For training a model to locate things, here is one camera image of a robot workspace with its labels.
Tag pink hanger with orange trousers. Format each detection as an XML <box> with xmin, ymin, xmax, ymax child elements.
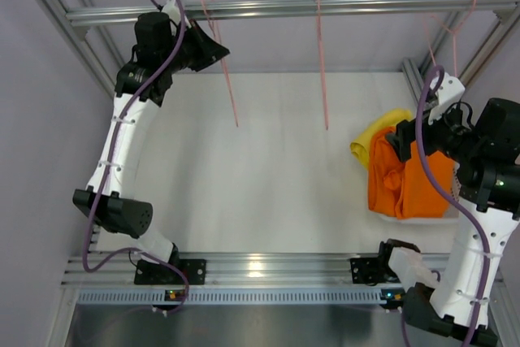
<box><xmin>201</xmin><ymin>0</ymin><xmax>239</xmax><ymax>128</ymax></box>

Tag yellow trousers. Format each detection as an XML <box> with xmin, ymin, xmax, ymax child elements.
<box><xmin>349</xmin><ymin>108</ymin><xmax>414</xmax><ymax>170</ymax></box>

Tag orange trousers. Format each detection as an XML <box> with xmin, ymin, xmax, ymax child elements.
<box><xmin>367</xmin><ymin>127</ymin><xmax>449</xmax><ymax>220</ymax></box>

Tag pink hanger of yellow trousers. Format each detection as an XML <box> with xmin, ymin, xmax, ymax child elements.
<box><xmin>422</xmin><ymin>0</ymin><xmax>477</xmax><ymax>76</ymax></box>

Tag pink hanger of green trousers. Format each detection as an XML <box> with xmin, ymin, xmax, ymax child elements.
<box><xmin>316</xmin><ymin>0</ymin><xmax>329</xmax><ymax>131</ymax></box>

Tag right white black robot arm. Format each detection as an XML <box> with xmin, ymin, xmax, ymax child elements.
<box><xmin>381</xmin><ymin>98</ymin><xmax>519</xmax><ymax>346</ymax></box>

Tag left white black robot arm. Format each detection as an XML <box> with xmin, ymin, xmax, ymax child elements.
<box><xmin>72</xmin><ymin>11</ymin><xmax>230</xmax><ymax>266</ymax></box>

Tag white plastic basket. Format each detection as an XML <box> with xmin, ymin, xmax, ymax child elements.
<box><xmin>370</xmin><ymin>158</ymin><xmax>449</xmax><ymax>223</ymax></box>

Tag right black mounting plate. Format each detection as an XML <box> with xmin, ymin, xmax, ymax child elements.
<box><xmin>349</xmin><ymin>257</ymin><xmax>398</xmax><ymax>286</ymax></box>

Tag black mounting plate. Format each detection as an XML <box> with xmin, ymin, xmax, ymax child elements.
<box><xmin>349</xmin><ymin>257</ymin><xmax>398</xmax><ymax>286</ymax></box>
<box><xmin>134</xmin><ymin>258</ymin><xmax>206</xmax><ymax>285</ymax></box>

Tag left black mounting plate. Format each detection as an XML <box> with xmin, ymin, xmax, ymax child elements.
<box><xmin>134</xmin><ymin>258</ymin><xmax>206</xmax><ymax>285</ymax></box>

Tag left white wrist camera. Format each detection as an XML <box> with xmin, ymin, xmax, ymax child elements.
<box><xmin>161</xmin><ymin>0</ymin><xmax>189</xmax><ymax>25</ymax></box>

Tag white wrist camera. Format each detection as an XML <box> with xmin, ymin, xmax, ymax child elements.
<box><xmin>426</xmin><ymin>73</ymin><xmax>465</xmax><ymax>124</ymax></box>
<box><xmin>161</xmin><ymin>0</ymin><xmax>189</xmax><ymax>25</ymax></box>

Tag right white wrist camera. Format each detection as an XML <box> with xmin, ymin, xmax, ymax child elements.
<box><xmin>426</xmin><ymin>73</ymin><xmax>465</xmax><ymax>124</ymax></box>

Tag right aluminium frame struts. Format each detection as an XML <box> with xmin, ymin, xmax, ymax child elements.
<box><xmin>401</xmin><ymin>0</ymin><xmax>520</xmax><ymax>96</ymax></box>

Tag aluminium frame struts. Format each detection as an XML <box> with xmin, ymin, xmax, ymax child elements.
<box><xmin>35</xmin><ymin>0</ymin><xmax>115</xmax><ymax>98</ymax></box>
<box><xmin>401</xmin><ymin>0</ymin><xmax>520</xmax><ymax>96</ymax></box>

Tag aluminium hanging rail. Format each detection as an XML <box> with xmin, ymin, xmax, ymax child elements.
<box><xmin>67</xmin><ymin>0</ymin><xmax>520</xmax><ymax>25</ymax></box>

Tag left aluminium frame struts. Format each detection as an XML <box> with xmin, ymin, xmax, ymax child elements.
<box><xmin>35</xmin><ymin>0</ymin><xmax>115</xmax><ymax>98</ymax></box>

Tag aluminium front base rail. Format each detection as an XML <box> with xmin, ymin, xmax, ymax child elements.
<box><xmin>61</xmin><ymin>253</ymin><xmax>360</xmax><ymax>288</ymax></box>

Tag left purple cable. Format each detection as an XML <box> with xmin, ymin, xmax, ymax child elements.
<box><xmin>82</xmin><ymin>0</ymin><xmax>192</xmax><ymax>315</ymax></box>

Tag grey slotted cable duct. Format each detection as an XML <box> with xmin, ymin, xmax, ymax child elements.
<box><xmin>77</xmin><ymin>287</ymin><xmax>394</xmax><ymax>306</ymax></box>

